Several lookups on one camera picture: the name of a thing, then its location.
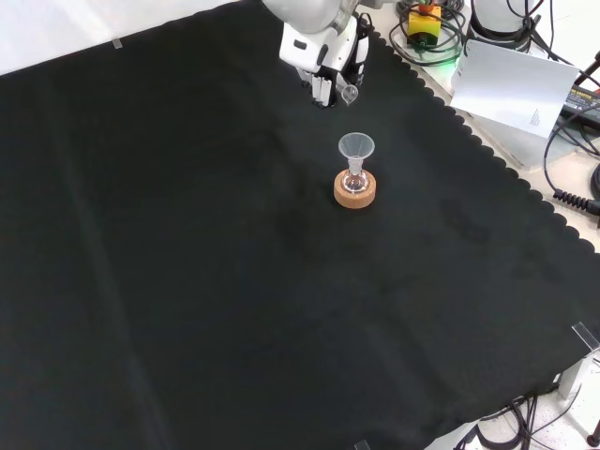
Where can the clear glass graduated cylinder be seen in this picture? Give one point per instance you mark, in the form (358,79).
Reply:
(349,94)

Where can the clear round-bottom flask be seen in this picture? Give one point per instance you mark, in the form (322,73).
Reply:
(354,183)

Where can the black power supply box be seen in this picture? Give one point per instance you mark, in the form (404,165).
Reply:
(583,100)

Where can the white bench bracket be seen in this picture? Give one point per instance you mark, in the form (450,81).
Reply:
(579,375)

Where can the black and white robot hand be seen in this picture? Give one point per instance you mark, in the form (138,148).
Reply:
(304,49)

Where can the yellow stop button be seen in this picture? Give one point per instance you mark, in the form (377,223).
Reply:
(424,25)

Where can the clear cloth clip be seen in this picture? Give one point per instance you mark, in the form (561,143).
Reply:
(362,445)
(117,44)
(586,335)

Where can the black table cloth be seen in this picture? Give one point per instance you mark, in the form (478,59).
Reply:
(197,262)

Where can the clear plastic funnel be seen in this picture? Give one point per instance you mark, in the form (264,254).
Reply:
(355,146)

